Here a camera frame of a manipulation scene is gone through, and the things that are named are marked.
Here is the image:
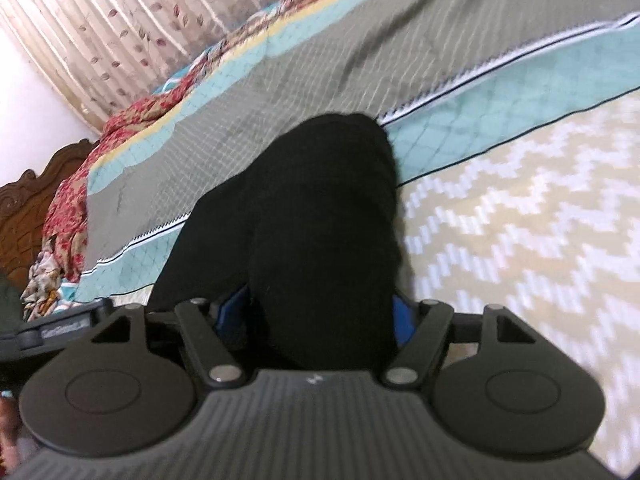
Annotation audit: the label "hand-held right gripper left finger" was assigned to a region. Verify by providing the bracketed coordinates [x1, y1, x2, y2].
[90, 287, 252, 390]

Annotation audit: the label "floral beige curtain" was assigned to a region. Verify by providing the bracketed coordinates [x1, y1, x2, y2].
[0, 0, 371, 133]

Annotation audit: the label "carved wooden headboard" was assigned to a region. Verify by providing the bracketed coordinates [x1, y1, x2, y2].
[0, 139, 101, 286]

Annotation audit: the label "black pants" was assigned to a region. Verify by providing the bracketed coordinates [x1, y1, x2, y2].
[147, 112, 411, 371]

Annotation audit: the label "patterned teal grey bedsheet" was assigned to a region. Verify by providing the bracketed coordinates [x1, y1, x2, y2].
[22, 0, 640, 476]

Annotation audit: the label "red floral blanket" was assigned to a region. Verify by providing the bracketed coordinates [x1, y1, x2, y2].
[20, 0, 401, 321]

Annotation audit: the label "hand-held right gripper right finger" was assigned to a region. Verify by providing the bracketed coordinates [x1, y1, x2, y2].
[384, 294, 540, 389]

